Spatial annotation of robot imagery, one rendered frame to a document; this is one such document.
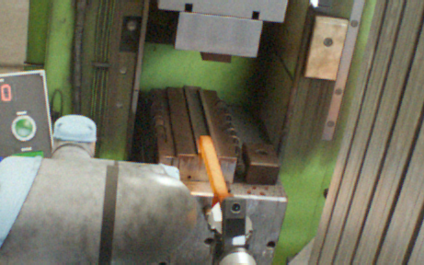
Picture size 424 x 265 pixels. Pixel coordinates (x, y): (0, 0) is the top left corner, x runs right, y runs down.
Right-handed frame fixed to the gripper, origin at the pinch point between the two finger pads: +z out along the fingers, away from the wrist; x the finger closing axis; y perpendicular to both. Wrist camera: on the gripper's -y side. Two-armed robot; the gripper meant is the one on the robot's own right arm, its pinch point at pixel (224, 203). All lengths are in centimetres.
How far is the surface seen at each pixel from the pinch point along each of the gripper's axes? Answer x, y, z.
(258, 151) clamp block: 15.1, 4.4, 35.1
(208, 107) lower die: 4, 2, 57
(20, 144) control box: -46.2, -4.5, 13.8
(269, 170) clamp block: 17.0, 6.0, 27.5
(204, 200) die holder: -0.3, 12.4, 21.7
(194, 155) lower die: -3.4, 2.8, 27.8
